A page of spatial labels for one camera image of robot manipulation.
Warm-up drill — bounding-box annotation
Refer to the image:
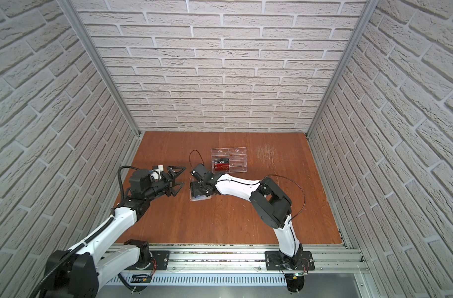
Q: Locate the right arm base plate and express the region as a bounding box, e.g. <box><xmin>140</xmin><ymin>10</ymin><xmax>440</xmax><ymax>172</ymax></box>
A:
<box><xmin>265</xmin><ymin>250</ymin><xmax>315</xmax><ymax>272</ymax></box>

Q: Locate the red VIP card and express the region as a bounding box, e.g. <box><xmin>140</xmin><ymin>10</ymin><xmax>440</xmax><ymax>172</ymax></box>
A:
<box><xmin>213</xmin><ymin>163</ymin><xmax>230</xmax><ymax>172</ymax></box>

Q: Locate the aluminium left frame rail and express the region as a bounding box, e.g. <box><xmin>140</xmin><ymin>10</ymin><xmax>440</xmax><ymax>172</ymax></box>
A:
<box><xmin>58</xmin><ymin>0</ymin><xmax>141</xmax><ymax>138</ymax></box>

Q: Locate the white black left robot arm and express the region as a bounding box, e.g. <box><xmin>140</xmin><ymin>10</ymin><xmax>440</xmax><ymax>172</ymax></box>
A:
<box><xmin>30</xmin><ymin>165</ymin><xmax>186</xmax><ymax>298</ymax></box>

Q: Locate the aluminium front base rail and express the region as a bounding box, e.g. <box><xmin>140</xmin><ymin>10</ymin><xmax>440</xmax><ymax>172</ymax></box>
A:
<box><xmin>67</xmin><ymin>243</ymin><xmax>371</xmax><ymax>286</ymax></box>

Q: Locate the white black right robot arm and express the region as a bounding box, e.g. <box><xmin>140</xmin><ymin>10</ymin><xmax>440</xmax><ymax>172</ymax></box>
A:
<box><xmin>190</xmin><ymin>170</ymin><xmax>300</xmax><ymax>259</ymax></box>

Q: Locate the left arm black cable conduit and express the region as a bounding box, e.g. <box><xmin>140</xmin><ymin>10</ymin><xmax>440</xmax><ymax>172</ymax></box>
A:
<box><xmin>28</xmin><ymin>165</ymin><xmax>141</xmax><ymax>298</ymax></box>

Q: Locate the aluminium frame rail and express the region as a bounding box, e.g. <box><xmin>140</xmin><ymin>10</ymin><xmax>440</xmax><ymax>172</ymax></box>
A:
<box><xmin>305</xmin><ymin>0</ymin><xmax>379</xmax><ymax>139</ymax></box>
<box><xmin>58</xmin><ymin>0</ymin><xmax>141</xmax><ymax>138</ymax></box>

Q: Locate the black VIP card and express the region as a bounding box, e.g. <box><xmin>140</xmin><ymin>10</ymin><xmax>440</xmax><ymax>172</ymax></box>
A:
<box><xmin>214</xmin><ymin>158</ymin><xmax>230</xmax><ymax>165</ymax></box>

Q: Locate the clear acrylic card organizer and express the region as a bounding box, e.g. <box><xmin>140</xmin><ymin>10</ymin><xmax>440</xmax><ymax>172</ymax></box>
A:
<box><xmin>210</xmin><ymin>147</ymin><xmax>247</xmax><ymax>173</ymax></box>

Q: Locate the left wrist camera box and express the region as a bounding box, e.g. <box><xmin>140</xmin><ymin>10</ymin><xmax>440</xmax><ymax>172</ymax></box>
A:
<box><xmin>129</xmin><ymin>165</ymin><xmax>163</xmax><ymax>194</ymax></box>

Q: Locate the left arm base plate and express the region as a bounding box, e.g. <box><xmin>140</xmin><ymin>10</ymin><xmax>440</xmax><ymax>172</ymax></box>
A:
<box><xmin>134</xmin><ymin>250</ymin><xmax>170</xmax><ymax>271</ymax></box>

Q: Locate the aluminium right frame rail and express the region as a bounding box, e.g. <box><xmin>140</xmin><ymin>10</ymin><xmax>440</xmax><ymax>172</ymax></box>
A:
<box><xmin>305</xmin><ymin>0</ymin><xmax>379</xmax><ymax>139</ymax></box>

